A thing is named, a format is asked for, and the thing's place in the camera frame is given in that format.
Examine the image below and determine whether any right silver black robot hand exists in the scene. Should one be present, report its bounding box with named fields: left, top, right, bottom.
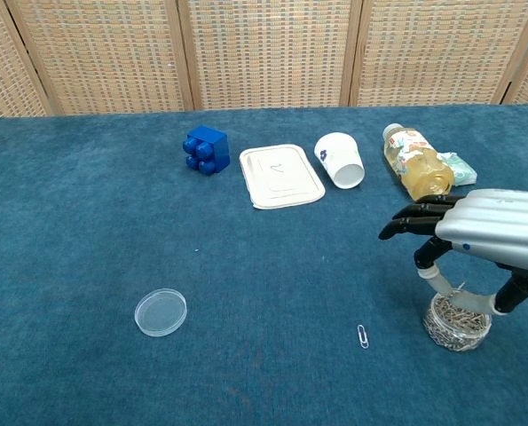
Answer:
left=377, top=188, right=528, bottom=316

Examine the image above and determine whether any clear tub of paperclips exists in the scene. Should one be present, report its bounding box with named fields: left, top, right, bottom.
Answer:
left=422, top=290, right=493, bottom=353

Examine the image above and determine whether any green tissue pack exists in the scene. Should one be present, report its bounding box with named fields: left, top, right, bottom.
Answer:
left=436, top=151, right=478, bottom=187

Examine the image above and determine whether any yellow drink plastic bottle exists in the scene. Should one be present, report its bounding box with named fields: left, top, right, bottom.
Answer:
left=382, top=122, right=455, bottom=201

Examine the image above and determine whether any white paper cup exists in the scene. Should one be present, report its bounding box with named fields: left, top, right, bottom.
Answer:
left=313, top=131, right=366, bottom=190

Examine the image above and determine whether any white rectangular tray lid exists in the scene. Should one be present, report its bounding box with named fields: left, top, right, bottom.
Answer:
left=239, top=142, right=327, bottom=210

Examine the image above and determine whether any woven wooden folding screen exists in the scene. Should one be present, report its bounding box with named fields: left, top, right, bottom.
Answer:
left=0, top=0, right=528, bottom=121

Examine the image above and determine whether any blue toy building brick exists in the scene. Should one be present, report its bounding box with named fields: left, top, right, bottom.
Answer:
left=182, top=125, right=231, bottom=176

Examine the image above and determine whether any clear round plastic lid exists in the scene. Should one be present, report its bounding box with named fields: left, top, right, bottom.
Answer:
left=134, top=288, right=188, bottom=338

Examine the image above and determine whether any blue table cloth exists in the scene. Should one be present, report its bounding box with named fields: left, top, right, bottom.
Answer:
left=0, top=104, right=528, bottom=426

